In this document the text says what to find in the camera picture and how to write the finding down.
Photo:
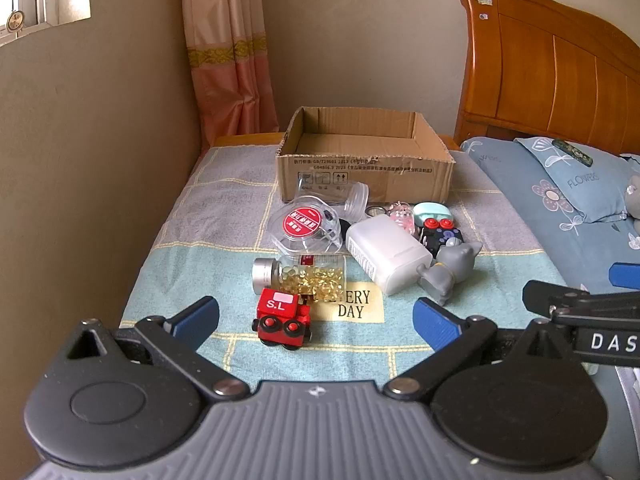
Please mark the large white headboard sticker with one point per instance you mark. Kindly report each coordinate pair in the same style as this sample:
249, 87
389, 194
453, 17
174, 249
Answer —
482, 0

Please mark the red toy train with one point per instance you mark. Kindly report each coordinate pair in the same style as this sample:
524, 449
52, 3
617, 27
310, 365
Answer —
277, 306

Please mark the checked teal towel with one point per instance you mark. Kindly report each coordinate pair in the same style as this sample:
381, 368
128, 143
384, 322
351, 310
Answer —
200, 240

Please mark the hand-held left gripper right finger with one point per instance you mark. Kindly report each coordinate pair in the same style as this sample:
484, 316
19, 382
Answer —
434, 323

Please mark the cardboard box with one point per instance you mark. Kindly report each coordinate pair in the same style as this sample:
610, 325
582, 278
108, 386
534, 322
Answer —
360, 175

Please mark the grey plush toy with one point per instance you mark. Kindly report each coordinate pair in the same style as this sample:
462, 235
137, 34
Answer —
634, 195

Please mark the white plastic bottle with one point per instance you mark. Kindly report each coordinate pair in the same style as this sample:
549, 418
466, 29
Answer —
385, 250

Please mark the pink patterned curtain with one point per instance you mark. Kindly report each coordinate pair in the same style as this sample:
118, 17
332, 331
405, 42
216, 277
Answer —
225, 60

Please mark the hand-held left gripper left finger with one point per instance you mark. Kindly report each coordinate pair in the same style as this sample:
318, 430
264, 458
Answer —
199, 318

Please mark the small round metal tin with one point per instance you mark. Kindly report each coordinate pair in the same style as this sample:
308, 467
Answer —
374, 209

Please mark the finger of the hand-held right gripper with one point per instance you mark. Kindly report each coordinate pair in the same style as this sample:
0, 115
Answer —
555, 296
626, 276

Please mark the grey elephant figurine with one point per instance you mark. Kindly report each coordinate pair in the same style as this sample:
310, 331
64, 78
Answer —
445, 271

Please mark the black toy train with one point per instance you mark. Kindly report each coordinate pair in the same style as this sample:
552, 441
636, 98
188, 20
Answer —
441, 236

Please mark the small clear plastic jar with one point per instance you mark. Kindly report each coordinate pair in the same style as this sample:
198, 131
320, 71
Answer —
358, 200

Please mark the clear container with red label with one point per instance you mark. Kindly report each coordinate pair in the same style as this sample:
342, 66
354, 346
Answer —
302, 223

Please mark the dark patterned hair clip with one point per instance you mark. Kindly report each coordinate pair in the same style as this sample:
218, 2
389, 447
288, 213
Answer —
572, 152

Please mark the wooden bed headboard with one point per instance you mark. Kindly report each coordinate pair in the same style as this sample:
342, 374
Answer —
550, 70

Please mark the round gold ornament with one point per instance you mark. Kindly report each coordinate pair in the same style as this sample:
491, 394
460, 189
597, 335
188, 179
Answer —
15, 20

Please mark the blue floral pillow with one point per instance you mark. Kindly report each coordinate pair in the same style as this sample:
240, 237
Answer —
515, 195
575, 182

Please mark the glass bottle of yellow capsules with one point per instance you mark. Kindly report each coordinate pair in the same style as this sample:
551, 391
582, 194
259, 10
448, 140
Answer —
310, 277

